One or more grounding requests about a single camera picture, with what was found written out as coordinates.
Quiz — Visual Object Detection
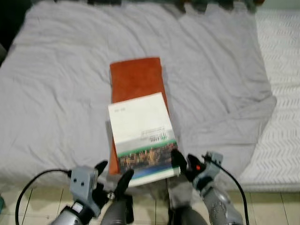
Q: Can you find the white book with city photo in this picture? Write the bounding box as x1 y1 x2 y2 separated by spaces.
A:
107 92 181 188

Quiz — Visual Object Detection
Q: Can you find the orange pillow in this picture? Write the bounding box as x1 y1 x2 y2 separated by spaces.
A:
109 57 170 175

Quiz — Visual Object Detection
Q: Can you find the grey robot left leg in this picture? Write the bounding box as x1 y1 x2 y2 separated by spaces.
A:
100 195 135 225

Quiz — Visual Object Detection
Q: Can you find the grey robot leg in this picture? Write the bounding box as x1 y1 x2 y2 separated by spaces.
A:
167 180 208 225
100 195 135 225

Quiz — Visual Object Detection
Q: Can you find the grey robot right leg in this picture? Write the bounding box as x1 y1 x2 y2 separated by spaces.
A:
167 180 208 225

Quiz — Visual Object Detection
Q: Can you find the grey bed sheet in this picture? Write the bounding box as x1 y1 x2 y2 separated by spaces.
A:
0 0 278 189

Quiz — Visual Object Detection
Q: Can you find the white patterned mattress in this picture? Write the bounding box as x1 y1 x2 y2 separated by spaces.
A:
238 8 300 192

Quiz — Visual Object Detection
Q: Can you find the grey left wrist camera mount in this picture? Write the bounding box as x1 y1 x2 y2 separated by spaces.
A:
69 166 98 217

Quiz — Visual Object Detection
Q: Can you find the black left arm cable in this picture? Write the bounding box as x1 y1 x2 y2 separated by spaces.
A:
15 169 72 225

